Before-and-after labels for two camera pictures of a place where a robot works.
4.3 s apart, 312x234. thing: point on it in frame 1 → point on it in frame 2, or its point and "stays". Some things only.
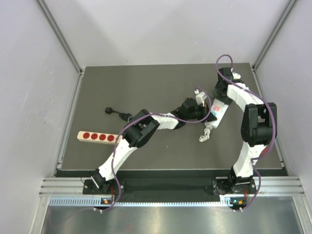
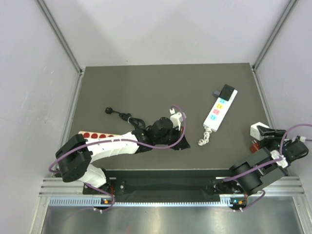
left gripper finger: x=211 y=118 → x=183 y=144
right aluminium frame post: x=261 y=57 stays
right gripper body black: x=220 y=96 → x=274 y=142
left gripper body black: x=200 y=111 → x=175 y=135
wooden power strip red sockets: x=99 y=137 stays
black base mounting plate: x=168 y=186 stays
